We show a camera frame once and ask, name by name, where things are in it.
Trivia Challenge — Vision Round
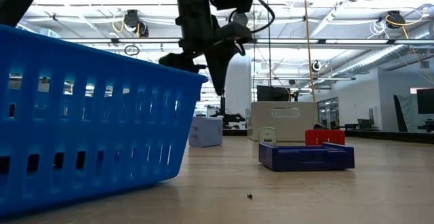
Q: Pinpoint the grey plastic bin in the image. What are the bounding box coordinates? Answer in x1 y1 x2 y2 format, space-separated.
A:
250 100 318 143

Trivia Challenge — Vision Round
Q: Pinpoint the black hanging cable loop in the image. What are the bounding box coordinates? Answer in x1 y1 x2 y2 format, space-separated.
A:
123 44 140 57

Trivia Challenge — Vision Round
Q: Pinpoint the silver ventilation duct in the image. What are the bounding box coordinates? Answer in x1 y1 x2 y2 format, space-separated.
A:
334 43 408 79

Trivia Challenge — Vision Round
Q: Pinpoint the black desk monitor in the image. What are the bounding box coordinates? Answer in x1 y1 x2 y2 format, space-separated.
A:
256 85 292 102

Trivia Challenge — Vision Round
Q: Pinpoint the blue slotted plastic basket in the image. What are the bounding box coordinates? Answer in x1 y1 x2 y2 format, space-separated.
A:
0 24 208 218

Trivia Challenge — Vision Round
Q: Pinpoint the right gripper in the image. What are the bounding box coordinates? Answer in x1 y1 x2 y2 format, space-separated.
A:
159 0 252 96

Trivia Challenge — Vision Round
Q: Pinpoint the yellow cable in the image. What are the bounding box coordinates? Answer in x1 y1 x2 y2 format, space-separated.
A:
302 0 319 125

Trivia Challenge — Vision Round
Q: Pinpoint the white USB charger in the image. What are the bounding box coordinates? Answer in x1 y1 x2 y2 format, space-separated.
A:
258 126 278 146

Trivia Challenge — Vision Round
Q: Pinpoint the dark blue digital clock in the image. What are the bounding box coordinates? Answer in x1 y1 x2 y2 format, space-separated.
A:
258 142 355 172

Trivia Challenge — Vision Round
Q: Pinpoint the dark leaning panel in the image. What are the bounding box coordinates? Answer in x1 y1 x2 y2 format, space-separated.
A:
392 94 416 132

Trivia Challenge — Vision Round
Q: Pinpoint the black background equipment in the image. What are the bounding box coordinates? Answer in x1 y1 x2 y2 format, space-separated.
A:
210 94 247 130

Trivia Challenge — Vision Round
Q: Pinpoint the light blue wall charger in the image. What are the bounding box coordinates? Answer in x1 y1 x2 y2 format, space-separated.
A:
188 115 224 148

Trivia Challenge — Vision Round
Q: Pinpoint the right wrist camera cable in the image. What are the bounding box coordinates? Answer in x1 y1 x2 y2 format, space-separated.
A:
230 0 276 35

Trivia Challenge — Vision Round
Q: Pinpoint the large red wall charger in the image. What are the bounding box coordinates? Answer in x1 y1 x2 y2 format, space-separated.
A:
304 129 346 147

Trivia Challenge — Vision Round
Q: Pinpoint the black wall screen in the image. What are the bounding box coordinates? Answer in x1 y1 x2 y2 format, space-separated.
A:
416 88 434 115

